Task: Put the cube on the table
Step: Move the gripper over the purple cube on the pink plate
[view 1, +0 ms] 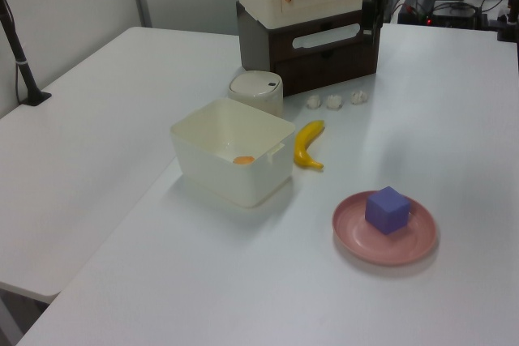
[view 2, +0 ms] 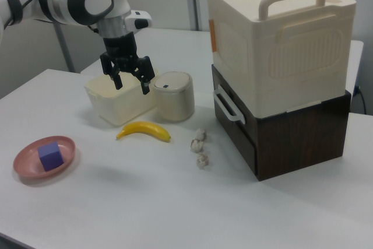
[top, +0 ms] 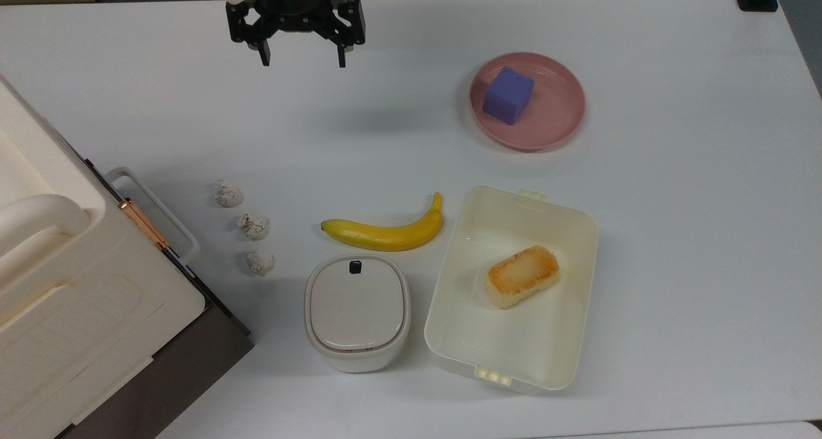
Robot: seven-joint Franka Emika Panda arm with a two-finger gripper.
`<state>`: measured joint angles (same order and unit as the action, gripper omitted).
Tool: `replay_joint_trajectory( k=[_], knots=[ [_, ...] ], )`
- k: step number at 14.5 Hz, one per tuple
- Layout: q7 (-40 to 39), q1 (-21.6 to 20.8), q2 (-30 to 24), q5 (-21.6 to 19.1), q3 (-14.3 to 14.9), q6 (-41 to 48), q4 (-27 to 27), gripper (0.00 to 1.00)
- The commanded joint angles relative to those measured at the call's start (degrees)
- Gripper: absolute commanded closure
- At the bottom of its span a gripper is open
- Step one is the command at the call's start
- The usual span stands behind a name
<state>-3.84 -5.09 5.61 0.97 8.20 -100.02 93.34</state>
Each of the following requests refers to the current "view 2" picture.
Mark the small beige crumpled pieces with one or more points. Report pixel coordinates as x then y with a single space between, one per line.
202 161

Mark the purple cube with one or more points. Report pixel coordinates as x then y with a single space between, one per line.
51 157

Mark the crumpled white paper ball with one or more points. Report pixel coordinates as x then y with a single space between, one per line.
196 145
201 134

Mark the pink plate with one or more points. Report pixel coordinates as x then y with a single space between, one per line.
26 168

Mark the cream open plastic bin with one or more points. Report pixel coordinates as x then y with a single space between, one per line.
122 106

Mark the yellow banana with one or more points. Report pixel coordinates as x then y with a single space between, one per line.
145 128

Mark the copper latch strip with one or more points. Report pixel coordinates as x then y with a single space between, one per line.
213 34

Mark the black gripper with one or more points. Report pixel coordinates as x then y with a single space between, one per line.
120 47

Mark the cream lidded trash can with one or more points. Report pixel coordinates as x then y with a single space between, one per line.
175 103

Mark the dark wood drawer cabinet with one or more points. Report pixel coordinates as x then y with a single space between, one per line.
300 141

